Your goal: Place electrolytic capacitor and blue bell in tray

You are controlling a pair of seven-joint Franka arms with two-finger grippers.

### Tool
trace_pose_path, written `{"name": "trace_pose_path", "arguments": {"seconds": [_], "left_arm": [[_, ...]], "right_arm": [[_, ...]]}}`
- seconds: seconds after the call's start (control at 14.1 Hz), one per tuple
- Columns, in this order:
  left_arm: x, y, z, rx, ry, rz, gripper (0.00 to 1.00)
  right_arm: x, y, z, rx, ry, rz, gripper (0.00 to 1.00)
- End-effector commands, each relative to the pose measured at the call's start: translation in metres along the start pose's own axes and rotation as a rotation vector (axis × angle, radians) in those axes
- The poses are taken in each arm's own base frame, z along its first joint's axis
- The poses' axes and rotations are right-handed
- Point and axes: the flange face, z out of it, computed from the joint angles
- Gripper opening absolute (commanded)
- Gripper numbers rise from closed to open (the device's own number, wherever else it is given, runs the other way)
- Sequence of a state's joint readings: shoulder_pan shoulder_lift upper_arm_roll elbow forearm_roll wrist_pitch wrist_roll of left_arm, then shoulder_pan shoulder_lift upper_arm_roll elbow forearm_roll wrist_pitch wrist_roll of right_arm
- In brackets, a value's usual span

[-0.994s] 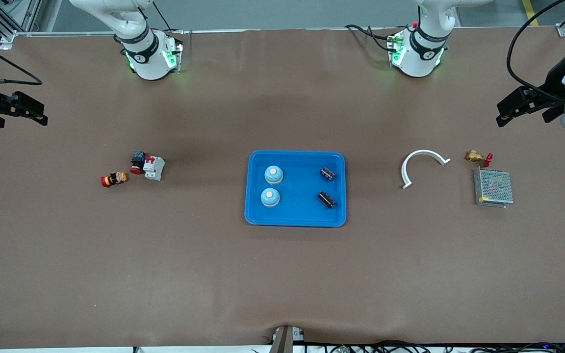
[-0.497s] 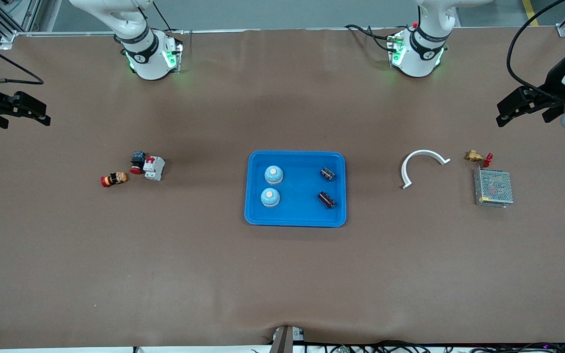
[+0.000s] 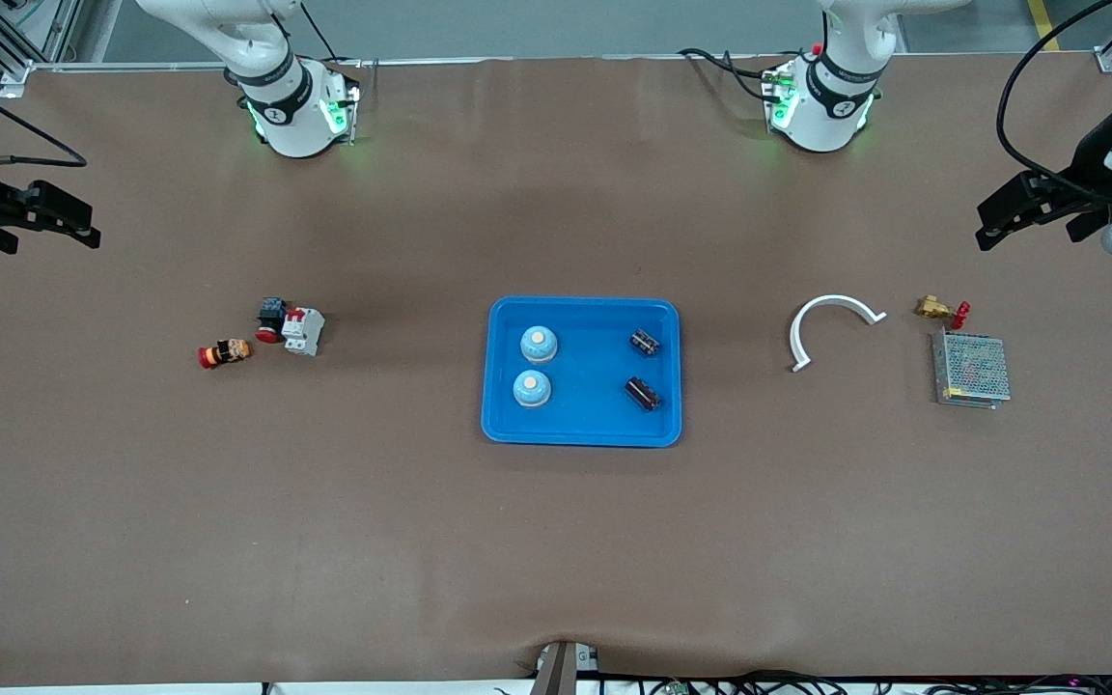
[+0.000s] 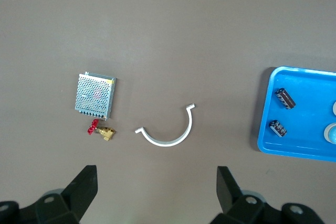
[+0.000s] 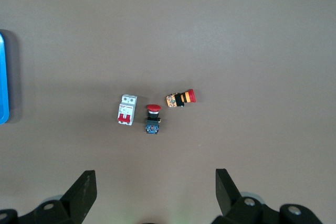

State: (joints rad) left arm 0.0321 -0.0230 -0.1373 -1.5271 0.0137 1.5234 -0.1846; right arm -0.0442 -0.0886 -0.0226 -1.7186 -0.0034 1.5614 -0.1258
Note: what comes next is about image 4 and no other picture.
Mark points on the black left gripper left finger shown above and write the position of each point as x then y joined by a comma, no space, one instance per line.
76,200

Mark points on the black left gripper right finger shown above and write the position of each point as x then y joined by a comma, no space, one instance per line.
232,205

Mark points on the small dark electrolytic capacitor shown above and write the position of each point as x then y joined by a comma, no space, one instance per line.
278,128

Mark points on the large dark electrolytic capacitor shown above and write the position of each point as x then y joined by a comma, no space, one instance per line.
285,98

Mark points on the blue bell beige base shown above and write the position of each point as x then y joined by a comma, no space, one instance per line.
331,133
335,107

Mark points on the blue plastic tray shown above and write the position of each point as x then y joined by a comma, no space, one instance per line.
302,119

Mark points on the perforated metal power supply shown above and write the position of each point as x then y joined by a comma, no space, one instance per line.
94,94

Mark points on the white curved bracket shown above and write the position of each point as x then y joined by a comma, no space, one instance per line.
168,142

